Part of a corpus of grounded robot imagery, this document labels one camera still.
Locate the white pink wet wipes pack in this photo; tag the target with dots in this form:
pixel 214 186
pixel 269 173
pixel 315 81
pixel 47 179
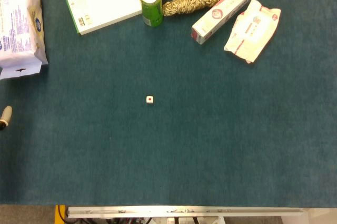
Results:
pixel 252 30

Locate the pink white toothpaste box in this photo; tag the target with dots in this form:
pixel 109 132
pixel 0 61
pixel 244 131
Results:
pixel 221 11

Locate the yellow frame part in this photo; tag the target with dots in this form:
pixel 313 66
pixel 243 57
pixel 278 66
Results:
pixel 58 214

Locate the green drink can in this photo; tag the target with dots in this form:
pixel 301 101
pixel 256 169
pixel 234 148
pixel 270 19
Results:
pixel 152 6

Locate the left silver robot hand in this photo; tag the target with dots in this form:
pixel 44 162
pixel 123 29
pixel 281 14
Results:
pixel 6 115

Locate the small white die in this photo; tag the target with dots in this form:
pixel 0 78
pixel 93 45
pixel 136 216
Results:
pixel 149 99

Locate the aluminium frame rail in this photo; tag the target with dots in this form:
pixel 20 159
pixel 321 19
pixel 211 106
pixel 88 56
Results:
pixel 184 211

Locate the large white blue bag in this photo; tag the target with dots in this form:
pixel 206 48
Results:
pixel 19 26

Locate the white flat cardboard box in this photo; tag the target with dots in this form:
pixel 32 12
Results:
pixel 104 4

